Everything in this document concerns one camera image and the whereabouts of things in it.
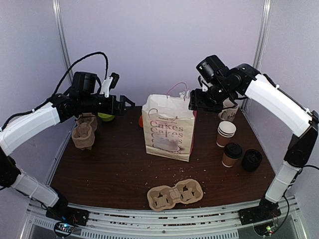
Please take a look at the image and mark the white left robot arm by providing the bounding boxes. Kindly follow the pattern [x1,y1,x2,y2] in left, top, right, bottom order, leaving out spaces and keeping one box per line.
[0,72,135,221]

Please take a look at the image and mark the stack of brown paper cups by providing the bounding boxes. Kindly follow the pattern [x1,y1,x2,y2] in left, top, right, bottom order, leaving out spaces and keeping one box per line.
[216,121,237,147]

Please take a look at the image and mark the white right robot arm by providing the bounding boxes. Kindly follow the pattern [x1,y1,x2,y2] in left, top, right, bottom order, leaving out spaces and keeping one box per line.
[189,55,319,225]

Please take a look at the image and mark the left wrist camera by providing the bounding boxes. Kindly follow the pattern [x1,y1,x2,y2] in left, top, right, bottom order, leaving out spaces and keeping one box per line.
[99,72,120,98]

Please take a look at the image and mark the orange plastic bowl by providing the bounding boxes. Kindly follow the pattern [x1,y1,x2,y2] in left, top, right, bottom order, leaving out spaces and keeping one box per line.
[138,116,143,128]

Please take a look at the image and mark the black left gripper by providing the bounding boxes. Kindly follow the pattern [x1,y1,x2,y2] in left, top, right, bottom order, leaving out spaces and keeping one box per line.
[79,94,135,116]

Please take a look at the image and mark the white stirrers in holder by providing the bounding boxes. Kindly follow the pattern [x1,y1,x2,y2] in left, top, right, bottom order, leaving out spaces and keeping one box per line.
[179,90,190,100]

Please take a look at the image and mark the white ceramic mug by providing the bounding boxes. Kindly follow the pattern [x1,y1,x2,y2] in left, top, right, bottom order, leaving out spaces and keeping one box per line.
[218,99,239,122]

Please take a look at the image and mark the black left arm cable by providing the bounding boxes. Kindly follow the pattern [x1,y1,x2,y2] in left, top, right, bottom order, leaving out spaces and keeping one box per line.
[0,51,110,130]

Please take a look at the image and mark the paper cakes bag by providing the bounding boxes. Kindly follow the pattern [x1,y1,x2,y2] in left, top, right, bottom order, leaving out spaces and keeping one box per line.
[142,82,197,162]

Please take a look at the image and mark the brown paper coffee cup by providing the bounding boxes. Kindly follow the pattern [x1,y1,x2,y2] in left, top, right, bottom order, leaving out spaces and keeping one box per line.
[222,142,243,168]

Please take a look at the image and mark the green plastic bowl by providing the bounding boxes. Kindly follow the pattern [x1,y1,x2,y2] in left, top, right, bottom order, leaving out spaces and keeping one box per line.
[98,113,115,122]

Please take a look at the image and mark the stack of black lids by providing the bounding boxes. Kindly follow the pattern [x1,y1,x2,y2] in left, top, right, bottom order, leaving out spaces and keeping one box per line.
[242,149,262,172]

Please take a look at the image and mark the single cardboard cup carrier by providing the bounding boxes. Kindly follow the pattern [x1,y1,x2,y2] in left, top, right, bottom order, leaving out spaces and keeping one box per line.
[147,179,204,212]

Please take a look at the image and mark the right aluminium frame post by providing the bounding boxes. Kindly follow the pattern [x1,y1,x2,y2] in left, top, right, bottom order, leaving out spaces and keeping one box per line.
[253,0,272,70]

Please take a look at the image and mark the cardboard cup carrier stack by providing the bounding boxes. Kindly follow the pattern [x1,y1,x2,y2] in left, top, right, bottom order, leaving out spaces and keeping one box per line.
[71,113,98,150]

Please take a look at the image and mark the left aluminium frame post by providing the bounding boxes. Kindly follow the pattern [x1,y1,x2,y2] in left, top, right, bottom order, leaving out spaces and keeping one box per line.
[52,0,71,69]

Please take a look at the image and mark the aluminium frame post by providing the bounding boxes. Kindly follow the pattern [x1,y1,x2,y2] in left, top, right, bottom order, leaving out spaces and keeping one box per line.
[253,0,272,70]
[52,0,71,69]

